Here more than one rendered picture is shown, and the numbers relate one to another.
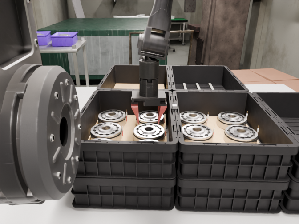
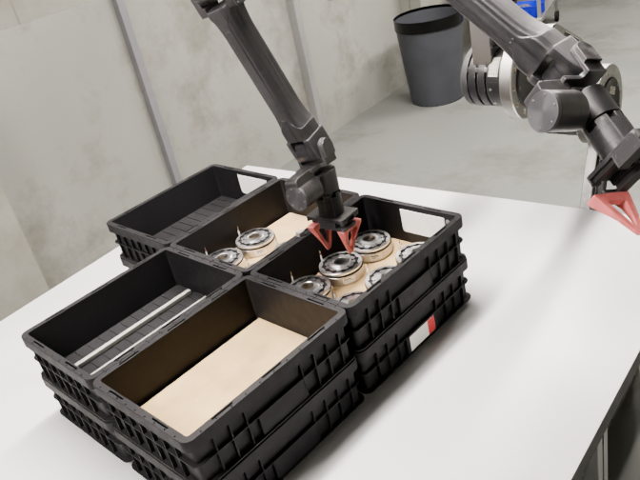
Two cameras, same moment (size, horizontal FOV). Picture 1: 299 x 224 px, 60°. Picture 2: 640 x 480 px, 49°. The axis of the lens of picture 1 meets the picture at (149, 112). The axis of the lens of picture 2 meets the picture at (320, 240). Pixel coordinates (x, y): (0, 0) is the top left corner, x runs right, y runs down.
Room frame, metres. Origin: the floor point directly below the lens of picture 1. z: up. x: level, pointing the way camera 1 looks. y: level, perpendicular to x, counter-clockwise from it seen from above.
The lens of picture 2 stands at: (1.73, 1.00, 1.68)
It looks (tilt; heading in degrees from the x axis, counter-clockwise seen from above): 28 degrees down; 227
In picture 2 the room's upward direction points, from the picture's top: 13 degrees counter-clockwise
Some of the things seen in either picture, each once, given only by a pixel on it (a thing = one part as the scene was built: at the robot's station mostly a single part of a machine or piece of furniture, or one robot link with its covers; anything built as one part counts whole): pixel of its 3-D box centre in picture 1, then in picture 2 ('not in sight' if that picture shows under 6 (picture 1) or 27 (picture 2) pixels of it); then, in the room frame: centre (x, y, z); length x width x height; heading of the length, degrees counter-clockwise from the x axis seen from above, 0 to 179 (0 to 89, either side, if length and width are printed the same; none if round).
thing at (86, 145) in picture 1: (127, 114); (357, 248); (0.75, 0.07, 0.92); 0.40 x 0.30 x 0.02; 178
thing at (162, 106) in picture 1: (154, 110); (330, 231); (0.74, -0.01, 0.94); 0.07 x 0.07 x 0.09; 4
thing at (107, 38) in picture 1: (111, 46); not in sight; (4.80, 0.70, 0.41); 2.05 x 1.88 x 0.83; 3
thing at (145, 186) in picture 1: (129, 155); (370, 306); (0.75, 0.07, 0.76); 0.40 x 0.30 x 0.12; 178
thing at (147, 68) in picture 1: (148, 68); (322, 180); (0.75, 0.00, 1.07); 0.07 x 0.06 x 0.07; 3
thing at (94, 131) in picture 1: (106, 130); (388, 278); (0.76, 0.14, 0.86); 0.10 x 0.10 x 0.01
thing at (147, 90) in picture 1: (148, 88); (330, 204); (0.74, 0.00, 1.01); 0.10 x 0.07 x 0.07; 94
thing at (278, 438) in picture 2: not in sight; (243, 413); (1.15, 0.05, 0.76); 0.40 x 0.30 x 0.12; 178
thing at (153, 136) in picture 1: (148, 130); (340, 263); (0.75, 0.00, 0.86); 0.10 x 0.10 x 0.01
